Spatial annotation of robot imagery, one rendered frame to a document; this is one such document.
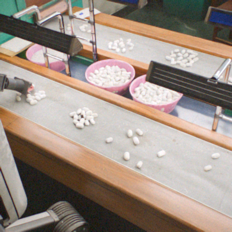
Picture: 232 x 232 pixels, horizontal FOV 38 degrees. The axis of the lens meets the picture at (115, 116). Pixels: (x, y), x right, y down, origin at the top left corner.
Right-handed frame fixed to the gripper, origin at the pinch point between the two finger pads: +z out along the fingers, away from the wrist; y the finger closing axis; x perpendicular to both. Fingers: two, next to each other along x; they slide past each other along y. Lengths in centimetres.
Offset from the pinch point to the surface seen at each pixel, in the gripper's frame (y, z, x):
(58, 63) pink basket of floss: 5.2, 21.1, -15.8
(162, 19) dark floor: 49, 246, -101
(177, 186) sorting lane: -89, -12, 11
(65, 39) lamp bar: -26.0, -20.2, -27.3
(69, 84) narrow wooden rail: -14.4, 9.3, -8.0
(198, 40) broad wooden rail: -54, 68, -56
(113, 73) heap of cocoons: -27.2, 27.7, -20.8
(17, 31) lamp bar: 1.3, -19.4, -24.1
